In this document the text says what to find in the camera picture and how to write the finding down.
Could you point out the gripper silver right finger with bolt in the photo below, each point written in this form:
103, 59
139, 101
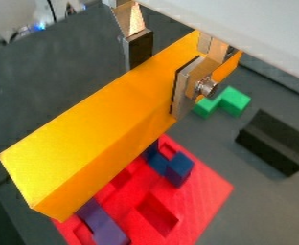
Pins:
194, 80

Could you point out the purple U-shaped block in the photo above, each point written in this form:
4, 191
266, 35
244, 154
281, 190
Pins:
107, 231

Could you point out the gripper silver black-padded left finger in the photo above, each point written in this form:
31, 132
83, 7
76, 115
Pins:
137, 37

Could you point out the red board with slots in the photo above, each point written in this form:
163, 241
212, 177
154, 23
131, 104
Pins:
157, 213

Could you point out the long yellow block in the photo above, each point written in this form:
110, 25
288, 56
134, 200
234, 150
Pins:
63, 163

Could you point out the black U-shaped block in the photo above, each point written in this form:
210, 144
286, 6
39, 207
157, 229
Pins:
273, 141

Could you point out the dark blue U-shaped block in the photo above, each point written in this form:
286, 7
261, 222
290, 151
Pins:
174, 169

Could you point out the green zigzag block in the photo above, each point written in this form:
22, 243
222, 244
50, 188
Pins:
232, 100

